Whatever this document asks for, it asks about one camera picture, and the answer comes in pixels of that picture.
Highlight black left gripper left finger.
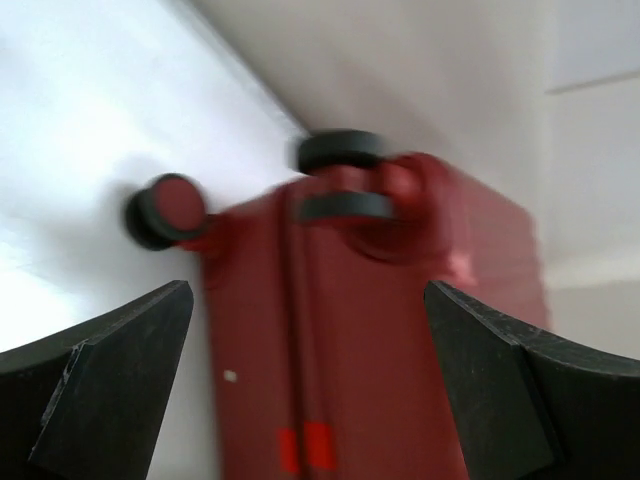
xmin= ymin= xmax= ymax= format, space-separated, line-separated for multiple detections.
xmin=1 ymin=280 xmax=194 ymax=480

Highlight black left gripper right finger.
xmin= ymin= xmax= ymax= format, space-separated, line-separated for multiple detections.
xmin=424 ymin=282 xmax=639 ymax=479

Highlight red hard-shell suitcase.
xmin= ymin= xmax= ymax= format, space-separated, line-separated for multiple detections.
xmin=124 ymin=130 xmax=549 ymax=479

